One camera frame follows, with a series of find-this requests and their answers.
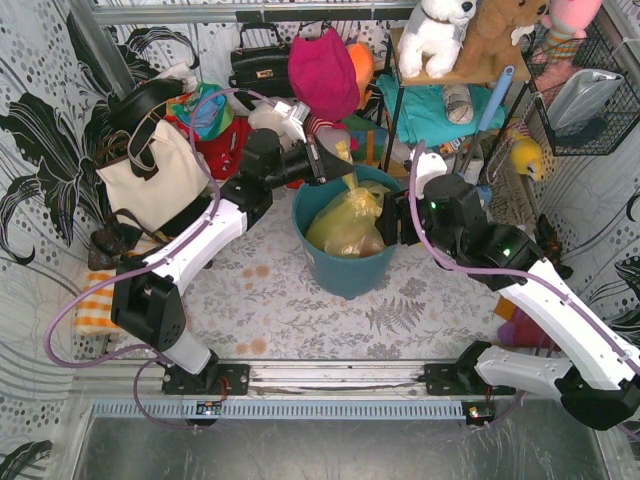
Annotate pink faced striped doll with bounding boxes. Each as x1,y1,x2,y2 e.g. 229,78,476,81
304,115,359,151

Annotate black wire basket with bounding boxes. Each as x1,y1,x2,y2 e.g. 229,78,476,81
526,24,626,156

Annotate magenta red sock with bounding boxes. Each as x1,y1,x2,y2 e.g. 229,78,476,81
497,307,558,350

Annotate white plush lamb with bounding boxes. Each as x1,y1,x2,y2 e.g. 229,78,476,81
248,103,292,151

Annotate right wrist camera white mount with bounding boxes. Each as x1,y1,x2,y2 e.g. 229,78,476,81
410,151,447,196

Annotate teal folded cloth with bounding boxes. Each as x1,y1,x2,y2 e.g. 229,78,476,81
395,85,491,147

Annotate colourful rainbow cloth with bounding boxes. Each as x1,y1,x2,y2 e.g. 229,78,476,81
164,83,234,142

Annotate cream canvas tote bag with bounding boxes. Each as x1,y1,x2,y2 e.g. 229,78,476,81
97,120,209,231

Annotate orange checkered cloth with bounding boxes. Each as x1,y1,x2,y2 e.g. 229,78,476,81
74,284,121,335

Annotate black orange patterned cloth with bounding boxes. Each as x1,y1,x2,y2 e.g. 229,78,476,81
534,214,573,280

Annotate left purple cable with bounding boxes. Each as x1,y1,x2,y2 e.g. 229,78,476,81
43,87,281,431

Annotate red folded clothes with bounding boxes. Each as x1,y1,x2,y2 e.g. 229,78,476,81
195,117,252,180

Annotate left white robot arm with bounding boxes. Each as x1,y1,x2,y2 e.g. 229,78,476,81
111,128,354,376

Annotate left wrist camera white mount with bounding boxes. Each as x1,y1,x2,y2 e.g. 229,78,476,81
273,101,310,143

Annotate rainbow striped folded towel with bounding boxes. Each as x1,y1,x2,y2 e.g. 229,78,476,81
343,115,388,166

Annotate white shoe box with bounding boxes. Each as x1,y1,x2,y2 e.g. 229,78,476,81
384,139,485,176

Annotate magenta felt hat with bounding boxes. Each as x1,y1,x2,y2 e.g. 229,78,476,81
288,28,360,122

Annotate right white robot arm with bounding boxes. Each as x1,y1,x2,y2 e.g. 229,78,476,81
376,174,639,430

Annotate yellow plastic trash bag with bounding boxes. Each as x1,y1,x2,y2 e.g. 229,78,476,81
305,172,391,258

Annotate pink plush toy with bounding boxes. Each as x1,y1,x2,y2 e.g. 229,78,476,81
531,0,602,92

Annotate yellow plush duck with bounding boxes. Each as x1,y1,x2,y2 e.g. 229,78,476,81
506,123,544,181

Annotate blue handled mop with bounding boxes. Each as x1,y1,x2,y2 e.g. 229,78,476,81
453,65,516,179

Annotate chenille mop with metal handle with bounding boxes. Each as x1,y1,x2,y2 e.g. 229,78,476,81
487,152,536,237

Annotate teal plastic trash bin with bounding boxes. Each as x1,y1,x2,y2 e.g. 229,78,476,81
292,165,400,300

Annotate orange plush toy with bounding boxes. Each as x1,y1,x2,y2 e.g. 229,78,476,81
347,43,375,95

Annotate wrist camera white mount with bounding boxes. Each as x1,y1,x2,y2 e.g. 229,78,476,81
410,151,447,196
273,101,310,143

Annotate black leather handbag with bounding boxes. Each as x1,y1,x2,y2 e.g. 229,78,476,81
228,22,295,110

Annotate brown plush teddy bear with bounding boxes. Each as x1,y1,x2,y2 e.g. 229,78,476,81
454,0,549,78

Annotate white plush dog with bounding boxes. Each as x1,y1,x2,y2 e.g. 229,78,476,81
398,0,477,79

